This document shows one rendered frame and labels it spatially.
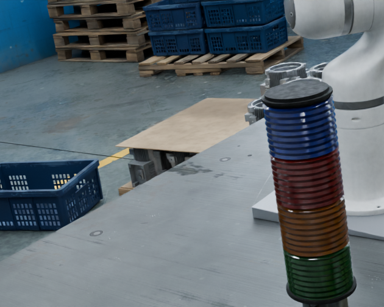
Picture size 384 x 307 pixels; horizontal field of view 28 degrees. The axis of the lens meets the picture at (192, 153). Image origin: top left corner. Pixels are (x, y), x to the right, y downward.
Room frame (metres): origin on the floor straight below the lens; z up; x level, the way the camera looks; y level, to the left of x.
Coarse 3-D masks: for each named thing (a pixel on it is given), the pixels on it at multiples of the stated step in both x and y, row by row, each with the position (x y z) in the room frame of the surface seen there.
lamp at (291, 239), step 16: (288, 208) 0.60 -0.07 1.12; (320, 208) 0.59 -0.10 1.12; (336, 208) 0.60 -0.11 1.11; (288, 224) 0.60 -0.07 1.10; (304, 224) 0.59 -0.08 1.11; (320, 224) 0.59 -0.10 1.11; (336, 224) 0.60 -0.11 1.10; (288, 240) 0.61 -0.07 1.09; (304, 240) 0.59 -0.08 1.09; (320, 240) 0.59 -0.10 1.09; (336, 240) 0.60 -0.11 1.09; (304, 256) 0.60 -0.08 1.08
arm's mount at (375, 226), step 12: (264, 204) 1.32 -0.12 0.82; (276, 204) 1.31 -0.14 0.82; (264, 216) 1.30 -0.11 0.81; (276, 216) 1.28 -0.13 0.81; (348, 216) 1.22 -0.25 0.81; (360, 216) 1.22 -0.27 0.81; (372, 216) 1.21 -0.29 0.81; (348, 228) 1.18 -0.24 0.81; (360, 228) 1.17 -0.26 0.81; (372, 228) 1.17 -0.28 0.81
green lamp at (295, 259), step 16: (288, 256) 0.61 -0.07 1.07; (320, 256) 0.59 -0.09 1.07; (336, 256) 0.60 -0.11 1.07; (288, 272) 0.61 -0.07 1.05; (304, 272) 0.60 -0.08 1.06; (320, 272) 0.59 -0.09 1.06; (336, 272) 0.59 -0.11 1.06; (352, 272) 0.61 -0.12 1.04; (304, 288) 0.60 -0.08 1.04; (320, 288) 0.59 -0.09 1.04; (336, 288) 0.59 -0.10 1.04
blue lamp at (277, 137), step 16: (272, 112) 0.60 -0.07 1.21; (288, 112) 0.59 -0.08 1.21; (304, 112) 0.59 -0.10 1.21; (320, 112) 0.59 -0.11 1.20; (272, 128) 0.61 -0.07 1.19; (288, 128) 0.60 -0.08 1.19; (304, 128) 0.59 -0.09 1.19; (320, 128) 0.59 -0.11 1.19; (272, 144) 0.61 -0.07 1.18; (288, 144) 0.60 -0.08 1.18; (304, 144) 0.59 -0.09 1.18; (320, 144) 0.59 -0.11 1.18; (336, 144) 0.61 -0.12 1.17
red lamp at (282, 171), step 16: (272, 160) 0.62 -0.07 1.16; (288, 160) 0.60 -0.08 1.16; (304, 160) 0.59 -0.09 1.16; (320, 160) 0.59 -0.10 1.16; (336, 160) 0.60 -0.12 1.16; (272, 176) 0.63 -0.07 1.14; (288, 176) 0.60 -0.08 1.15; (304, 176) 0.59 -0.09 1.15; (320, 176) 0.59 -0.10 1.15; (336, 176) 0.60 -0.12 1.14; (288, 192) 0.60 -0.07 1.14; (304, 192) 0.59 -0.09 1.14; (320, 192) 0.59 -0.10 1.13; (336, 192) 0.60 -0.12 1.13; (304, 208) 0.59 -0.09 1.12
